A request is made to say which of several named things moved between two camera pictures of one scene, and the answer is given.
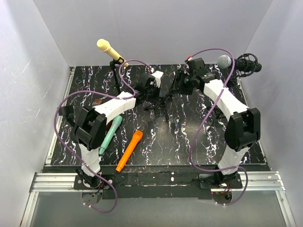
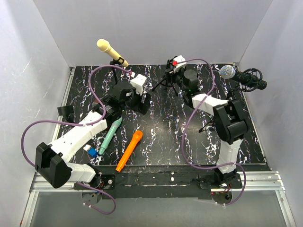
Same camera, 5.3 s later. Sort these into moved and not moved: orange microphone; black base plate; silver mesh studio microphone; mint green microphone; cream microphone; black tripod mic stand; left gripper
Moved: black tripod mic stand; silver mesh studio microphone; left gripper
Not moved: mint green microphone; orange microphone; cream microphone; black base plate
